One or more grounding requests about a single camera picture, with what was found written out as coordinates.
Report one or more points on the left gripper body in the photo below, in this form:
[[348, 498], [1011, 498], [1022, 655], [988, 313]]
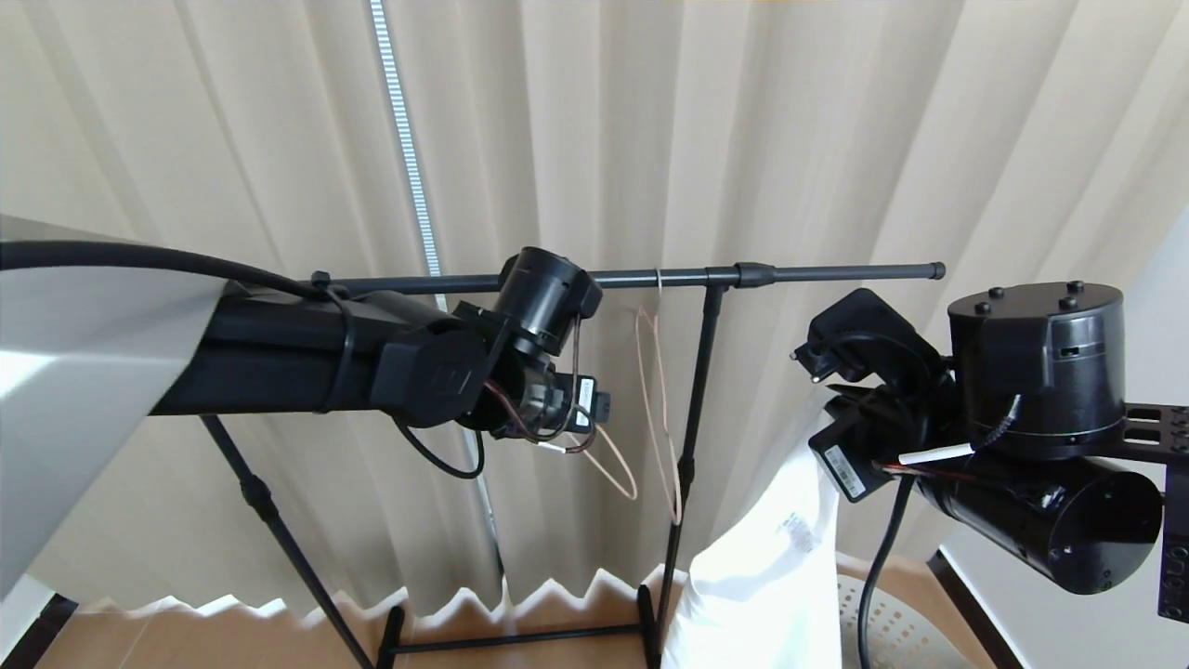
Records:
[[548, 400]]

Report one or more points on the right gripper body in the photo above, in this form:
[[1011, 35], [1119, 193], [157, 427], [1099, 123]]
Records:
[[1022, 520]]

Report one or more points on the pink clothes hanger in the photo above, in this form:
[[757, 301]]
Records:
[[620, 462], [659, 288]]

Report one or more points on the white garment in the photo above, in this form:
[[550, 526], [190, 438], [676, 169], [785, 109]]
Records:
[[762, 595]]

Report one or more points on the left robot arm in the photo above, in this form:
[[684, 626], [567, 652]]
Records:
[[279, 353]]

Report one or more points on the white laundry basket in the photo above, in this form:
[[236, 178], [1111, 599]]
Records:
[[910, 623]]

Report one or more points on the black clothes rack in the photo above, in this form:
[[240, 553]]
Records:
[[836, 271]]

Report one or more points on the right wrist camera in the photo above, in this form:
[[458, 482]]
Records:
[[864, 325]]

